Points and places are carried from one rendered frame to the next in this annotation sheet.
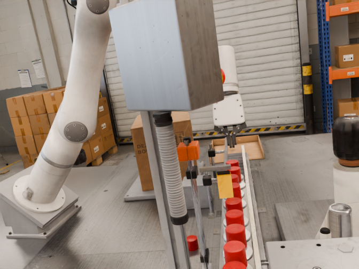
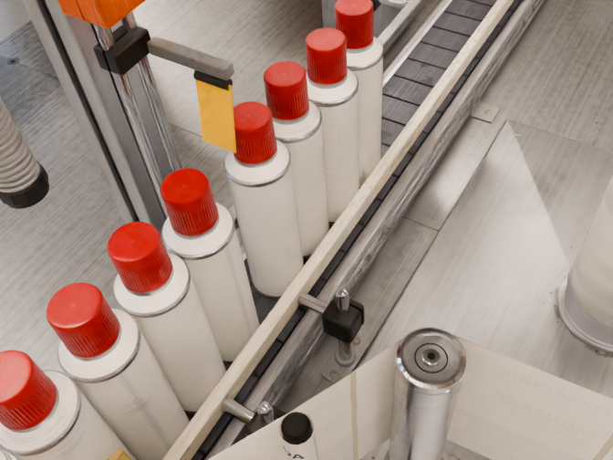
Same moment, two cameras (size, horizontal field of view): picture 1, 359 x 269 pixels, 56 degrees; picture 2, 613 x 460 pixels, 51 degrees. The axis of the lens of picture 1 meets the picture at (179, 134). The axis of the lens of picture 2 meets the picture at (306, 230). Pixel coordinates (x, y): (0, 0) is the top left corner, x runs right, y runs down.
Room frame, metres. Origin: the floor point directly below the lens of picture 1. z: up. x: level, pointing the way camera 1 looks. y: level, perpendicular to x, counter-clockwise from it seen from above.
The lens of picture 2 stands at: (0.39, -0.28, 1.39)
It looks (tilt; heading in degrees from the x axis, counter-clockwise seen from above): 51 degrees down; 26
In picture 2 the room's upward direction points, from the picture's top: 7 degrees counter-clockwise
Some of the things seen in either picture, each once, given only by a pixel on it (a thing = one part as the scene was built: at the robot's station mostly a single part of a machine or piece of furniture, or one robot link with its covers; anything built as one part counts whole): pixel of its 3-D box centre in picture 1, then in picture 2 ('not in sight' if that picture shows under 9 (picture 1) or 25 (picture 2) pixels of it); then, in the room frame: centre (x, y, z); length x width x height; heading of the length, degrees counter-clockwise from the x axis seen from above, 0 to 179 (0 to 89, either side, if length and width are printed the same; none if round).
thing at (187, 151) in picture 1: (211, 208); (186, 153); (0.68, -0.04, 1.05); 0.10 x 0.04 x 0.33; 80
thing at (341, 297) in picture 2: not in sight; (344, 326); (0.65, -0.18, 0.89); 0.03 x 0.03 x 0.12; 80
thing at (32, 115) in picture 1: (67, 128); not in sight; (4.76, 1.56, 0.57); 1.20 x 0.85 x 1.14; 164
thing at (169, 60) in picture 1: (167, 54); not in sight; (0.63, 0.00, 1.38); 0.17 x 0.10 x 0.19; 45
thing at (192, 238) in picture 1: (192, 242); not in sight; (0.88, 0.01, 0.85); 0.03 x 0.03 x 0.03
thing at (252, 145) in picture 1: (235, 148); not in sight; (1.71, -0.28, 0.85); 0.30 x 0.26 x 0.04; 170
